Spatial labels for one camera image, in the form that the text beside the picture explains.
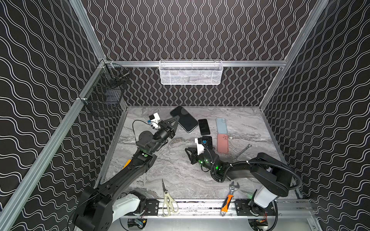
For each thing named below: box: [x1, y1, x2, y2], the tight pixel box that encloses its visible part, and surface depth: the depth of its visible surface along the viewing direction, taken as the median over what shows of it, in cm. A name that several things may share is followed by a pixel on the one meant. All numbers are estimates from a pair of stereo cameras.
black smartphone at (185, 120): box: [169, 105, 199, 133], surface depth 69 cm
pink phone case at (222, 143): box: [216, 133, 229, 154], surface depth 102 cm
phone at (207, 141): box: [201, 135, 213, 150], surface depth 105 cm
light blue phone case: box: [215, 117, 228, 135], surface depth 112 cm
